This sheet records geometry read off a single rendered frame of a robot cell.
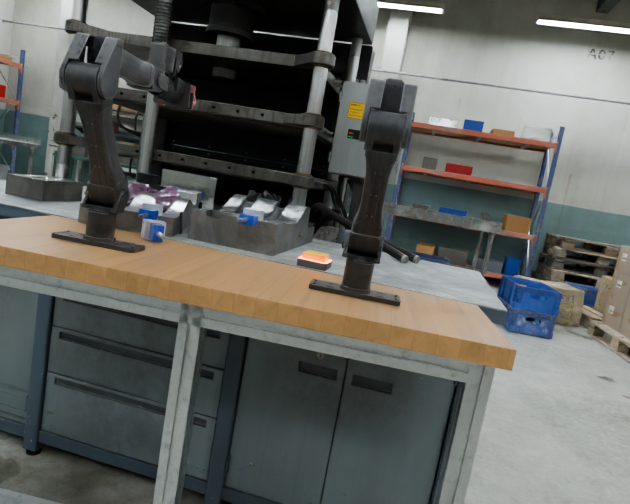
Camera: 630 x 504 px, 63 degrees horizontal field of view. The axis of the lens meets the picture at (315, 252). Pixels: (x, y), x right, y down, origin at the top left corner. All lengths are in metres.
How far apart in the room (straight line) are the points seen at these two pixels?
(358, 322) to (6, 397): 1.35
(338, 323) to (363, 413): 0.58
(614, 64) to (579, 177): 1.60
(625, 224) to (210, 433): 7.52
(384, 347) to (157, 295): 0.44
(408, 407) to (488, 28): 7.41
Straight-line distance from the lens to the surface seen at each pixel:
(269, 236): 1.43
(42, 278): 1.15
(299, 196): 2.16
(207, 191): 2.36
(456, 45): 8.37
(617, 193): 8.48
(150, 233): 1.40
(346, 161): 2.26
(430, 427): 1.48
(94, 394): 1.79
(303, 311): 0.94
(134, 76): 1.28
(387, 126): 0.97
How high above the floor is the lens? 1.03
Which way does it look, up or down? 8 degrees down
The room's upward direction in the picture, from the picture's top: 10 degrees clockwise
